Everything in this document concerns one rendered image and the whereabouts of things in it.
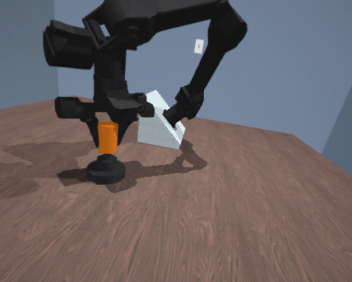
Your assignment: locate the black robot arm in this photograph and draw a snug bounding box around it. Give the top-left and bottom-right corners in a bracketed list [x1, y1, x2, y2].
[43, 0, 248, 128]

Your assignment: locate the orange cylinder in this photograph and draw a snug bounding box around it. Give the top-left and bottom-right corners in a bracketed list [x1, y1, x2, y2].
[98, 121, 119, 154]

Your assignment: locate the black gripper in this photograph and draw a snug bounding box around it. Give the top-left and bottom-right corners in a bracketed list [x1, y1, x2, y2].
[54, 70, 154, 148]

